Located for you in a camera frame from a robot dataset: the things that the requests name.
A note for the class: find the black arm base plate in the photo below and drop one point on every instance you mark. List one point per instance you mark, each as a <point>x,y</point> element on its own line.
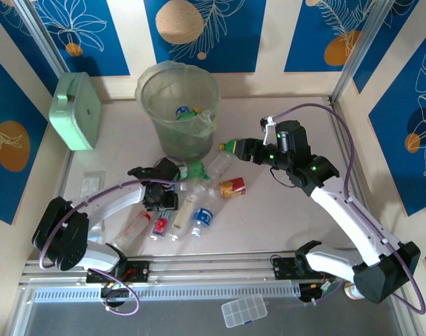
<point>284,267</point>
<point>139,271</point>

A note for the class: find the jar with orange lid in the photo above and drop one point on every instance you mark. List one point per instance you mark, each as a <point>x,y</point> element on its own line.
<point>350,292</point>

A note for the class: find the clear bottle red band label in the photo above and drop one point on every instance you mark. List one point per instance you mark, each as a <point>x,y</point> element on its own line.
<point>134,229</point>

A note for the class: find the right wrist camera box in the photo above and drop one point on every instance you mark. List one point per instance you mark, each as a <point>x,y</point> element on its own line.
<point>268,127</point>

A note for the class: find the blue label clear bottle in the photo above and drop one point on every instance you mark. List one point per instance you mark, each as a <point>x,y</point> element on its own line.
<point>181,111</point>

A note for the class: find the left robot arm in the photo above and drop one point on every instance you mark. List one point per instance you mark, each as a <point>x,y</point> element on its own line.
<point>111,201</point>

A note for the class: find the small controller circuit board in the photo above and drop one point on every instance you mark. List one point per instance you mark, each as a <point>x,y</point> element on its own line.
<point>116,285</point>
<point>324,285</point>

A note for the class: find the clear bottle red print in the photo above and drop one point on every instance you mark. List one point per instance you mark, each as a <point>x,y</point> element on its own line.
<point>160,225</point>

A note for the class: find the green bottle yellow cap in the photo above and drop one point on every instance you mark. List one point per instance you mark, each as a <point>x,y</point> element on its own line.
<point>195,169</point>
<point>230,146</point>
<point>193,115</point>

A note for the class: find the grey white wall fixture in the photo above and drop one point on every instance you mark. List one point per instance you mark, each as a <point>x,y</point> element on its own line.
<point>169,203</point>

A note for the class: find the clear plastic bin liner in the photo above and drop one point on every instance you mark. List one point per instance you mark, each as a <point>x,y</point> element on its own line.
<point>204,122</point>

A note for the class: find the crushed clear plastic bottle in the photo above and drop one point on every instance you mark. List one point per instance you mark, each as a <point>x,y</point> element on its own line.
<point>220,164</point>

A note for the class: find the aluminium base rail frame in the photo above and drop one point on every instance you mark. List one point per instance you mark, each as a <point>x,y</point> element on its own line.
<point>212,266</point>

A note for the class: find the small clear plastic packet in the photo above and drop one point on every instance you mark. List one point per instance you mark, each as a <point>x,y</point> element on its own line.
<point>92,183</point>

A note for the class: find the clear plastic organizer box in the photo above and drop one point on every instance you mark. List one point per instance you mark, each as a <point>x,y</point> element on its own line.
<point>244,309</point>

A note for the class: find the grey metal sheet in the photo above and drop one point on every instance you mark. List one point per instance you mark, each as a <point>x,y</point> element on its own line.
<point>163,322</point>

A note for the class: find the mint green plastic case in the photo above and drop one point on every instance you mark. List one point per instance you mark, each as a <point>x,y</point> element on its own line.
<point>76,112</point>

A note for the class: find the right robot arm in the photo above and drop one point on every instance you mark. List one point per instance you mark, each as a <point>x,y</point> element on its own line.
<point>349,213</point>

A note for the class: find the aluminium corner post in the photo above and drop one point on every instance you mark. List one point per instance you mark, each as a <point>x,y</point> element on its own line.
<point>362,52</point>
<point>44,35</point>

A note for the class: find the blue label bottle white cap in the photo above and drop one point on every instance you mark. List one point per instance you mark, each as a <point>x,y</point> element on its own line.
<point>203,217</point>

